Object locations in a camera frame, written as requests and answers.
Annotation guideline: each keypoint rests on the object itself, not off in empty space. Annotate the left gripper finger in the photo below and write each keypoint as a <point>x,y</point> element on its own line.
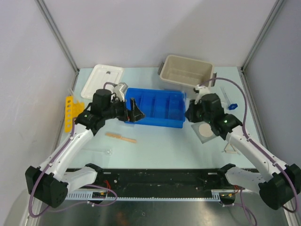
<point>134,108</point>
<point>135,115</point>

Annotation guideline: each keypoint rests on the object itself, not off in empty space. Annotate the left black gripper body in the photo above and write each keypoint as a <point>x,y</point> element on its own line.
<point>117,110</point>

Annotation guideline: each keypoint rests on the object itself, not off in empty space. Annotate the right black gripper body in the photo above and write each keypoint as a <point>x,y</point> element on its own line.
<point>200,115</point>

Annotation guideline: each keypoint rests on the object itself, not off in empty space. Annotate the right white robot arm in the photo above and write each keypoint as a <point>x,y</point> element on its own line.
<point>275,182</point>

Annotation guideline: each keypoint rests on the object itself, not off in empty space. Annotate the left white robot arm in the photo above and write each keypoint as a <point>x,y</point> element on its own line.
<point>49,182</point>

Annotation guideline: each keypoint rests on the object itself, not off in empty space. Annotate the blue divided plastic tray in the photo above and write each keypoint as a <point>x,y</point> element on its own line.
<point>162,107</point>

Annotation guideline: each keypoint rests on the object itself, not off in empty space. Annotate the wooden test tube clamp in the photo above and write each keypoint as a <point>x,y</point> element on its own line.
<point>116,136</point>

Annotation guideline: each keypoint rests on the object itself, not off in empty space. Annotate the yellow test tube rack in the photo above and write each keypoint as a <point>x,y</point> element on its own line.
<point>72,109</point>

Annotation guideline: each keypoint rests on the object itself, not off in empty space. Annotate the white plastic bin lid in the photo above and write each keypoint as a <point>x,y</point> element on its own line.
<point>99,76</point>

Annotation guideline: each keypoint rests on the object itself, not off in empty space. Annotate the beige plastic storage bin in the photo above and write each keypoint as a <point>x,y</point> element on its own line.
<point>183,74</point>

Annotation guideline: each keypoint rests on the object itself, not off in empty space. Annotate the clay pipe triangle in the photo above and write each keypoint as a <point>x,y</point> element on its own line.
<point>230,149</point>

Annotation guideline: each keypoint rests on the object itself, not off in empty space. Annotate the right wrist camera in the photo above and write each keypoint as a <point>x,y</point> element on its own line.
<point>201,90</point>

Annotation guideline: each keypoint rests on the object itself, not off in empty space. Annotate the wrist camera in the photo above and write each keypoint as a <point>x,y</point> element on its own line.
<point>201,90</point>
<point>120,90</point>

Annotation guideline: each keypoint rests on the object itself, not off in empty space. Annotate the wire gauze with ceramic centre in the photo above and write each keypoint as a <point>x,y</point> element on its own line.
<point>203,131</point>

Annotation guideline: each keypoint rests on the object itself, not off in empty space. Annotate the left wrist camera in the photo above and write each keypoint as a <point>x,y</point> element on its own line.
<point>120,90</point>

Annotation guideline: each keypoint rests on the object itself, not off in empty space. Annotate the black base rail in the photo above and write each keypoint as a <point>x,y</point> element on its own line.
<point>162,183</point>

